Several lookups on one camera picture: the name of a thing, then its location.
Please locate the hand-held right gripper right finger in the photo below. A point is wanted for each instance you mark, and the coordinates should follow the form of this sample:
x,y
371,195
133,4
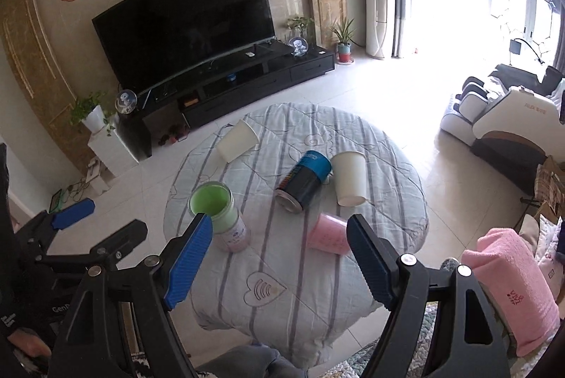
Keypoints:
x,y
370,267

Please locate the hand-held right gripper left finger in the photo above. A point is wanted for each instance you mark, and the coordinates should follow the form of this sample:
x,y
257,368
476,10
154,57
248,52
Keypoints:
x,y
190,263

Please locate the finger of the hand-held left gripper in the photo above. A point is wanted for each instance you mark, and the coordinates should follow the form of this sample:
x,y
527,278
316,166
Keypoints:
x,y
121,234
73,214

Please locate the pink cup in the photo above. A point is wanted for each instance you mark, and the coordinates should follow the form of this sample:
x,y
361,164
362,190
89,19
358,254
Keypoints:
x,y
329,234

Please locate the white paper cup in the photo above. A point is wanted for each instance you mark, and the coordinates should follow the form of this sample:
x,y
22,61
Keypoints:
x,y
236,139
348,179

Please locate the person's left hand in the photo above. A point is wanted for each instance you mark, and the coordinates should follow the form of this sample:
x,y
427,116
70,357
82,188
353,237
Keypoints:
x,y
26,343

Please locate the green-lidded jar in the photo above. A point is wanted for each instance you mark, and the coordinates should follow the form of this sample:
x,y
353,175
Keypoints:
x,y
218,219

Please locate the striped grey quilt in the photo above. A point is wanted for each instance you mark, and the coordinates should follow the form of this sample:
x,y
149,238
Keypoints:
x,y
265,294

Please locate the potted plant in white pot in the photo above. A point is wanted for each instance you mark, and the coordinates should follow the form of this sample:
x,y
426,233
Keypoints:
x,y
92,113

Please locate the blue and black can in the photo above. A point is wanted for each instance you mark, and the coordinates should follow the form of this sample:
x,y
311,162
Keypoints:
x,y
304,181

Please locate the person's leg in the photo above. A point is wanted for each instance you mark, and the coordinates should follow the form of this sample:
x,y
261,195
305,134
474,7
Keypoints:
x,y
251,362

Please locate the glass ball ornament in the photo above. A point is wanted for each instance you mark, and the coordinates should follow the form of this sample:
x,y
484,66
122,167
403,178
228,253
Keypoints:
x,y
299,47
126,101

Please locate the pink towel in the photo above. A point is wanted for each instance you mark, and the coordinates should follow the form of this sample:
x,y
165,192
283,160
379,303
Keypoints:
x,y
512,285

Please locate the black television stand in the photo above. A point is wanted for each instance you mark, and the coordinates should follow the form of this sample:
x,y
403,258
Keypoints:
x,y
247,82

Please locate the brown cardboard box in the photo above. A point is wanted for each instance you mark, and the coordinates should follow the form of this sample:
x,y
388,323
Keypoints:
x,y
549,184

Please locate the white massage chair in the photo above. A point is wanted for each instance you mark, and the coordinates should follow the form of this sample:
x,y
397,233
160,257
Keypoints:
x,y
507,117

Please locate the black flat television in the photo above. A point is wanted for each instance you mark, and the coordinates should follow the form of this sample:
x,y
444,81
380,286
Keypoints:
x,y
185,25

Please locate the potted plant in teal pot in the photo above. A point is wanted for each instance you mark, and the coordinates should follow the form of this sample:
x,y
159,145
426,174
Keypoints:
x,y
343,40

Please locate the leafy green houseplant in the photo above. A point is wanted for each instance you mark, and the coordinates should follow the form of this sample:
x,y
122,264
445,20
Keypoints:
x,y
300,25

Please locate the black floor lamp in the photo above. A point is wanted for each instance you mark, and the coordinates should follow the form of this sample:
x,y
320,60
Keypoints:
x,y
527,45

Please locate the white pedestal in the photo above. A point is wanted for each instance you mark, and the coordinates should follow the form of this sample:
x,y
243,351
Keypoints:
x,y
112,151

